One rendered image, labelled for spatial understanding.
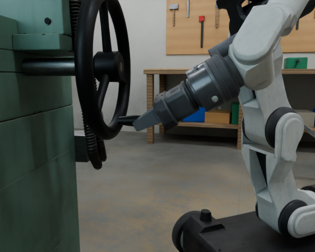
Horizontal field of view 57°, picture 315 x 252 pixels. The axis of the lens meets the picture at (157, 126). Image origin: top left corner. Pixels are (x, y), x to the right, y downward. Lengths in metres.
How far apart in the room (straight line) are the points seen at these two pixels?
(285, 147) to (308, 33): 2.93
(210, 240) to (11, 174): 0.78
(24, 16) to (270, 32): 0.45
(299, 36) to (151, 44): 1.78
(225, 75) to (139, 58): 3.52
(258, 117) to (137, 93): 3.14
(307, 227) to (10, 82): 1.03
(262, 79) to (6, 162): 0.50
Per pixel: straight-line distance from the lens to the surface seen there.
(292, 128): 1.01
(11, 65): 0.63
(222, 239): 1.19
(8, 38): 0.63
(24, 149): 0.66
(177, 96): 0.53
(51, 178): 0.77
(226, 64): 0.54
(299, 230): 1.18
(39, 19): 0.63
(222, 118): 3.34
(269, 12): 0.56
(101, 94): 0.53
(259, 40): 0.53
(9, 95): 0.62
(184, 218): 1.32
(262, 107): 0.98
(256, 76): 0.56
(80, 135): 0.88
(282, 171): 1.07
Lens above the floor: 0.79
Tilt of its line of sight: 10 degrees down
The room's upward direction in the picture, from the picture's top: straight up
